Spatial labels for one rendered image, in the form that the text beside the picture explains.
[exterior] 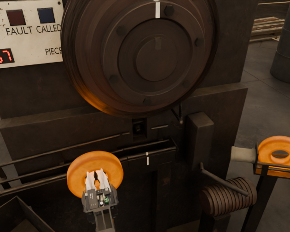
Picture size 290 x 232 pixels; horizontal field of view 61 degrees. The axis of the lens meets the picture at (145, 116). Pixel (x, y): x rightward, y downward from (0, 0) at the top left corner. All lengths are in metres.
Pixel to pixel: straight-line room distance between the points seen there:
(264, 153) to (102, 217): 0.68
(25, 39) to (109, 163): 0.44
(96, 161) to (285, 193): 1.51
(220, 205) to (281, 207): 0.82
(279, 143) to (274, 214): 0.86
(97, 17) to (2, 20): 0.29
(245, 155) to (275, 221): 0.80
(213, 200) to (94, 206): 0.60
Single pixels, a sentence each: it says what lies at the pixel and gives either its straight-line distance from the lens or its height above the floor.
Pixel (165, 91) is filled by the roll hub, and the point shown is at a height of 1.02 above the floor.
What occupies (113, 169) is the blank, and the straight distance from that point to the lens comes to 0.71.
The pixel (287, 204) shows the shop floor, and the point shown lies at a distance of 1.91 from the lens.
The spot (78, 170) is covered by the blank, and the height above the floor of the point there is 0.87.
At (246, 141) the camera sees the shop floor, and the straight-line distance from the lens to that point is 2.29.
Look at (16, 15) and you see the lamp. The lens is 0.82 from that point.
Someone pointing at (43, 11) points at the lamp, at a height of 1.21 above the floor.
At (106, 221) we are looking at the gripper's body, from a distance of 0.61.
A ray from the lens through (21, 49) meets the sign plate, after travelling 0.85.
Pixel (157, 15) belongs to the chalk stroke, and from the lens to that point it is 0.63.
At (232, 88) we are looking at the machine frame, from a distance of 1.10.
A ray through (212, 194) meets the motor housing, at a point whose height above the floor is 0.53.
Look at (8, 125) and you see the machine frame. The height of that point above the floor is 0.87.
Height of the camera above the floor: 1.35
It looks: 34 degrees down
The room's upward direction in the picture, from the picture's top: 1 degrees counter-clockwise
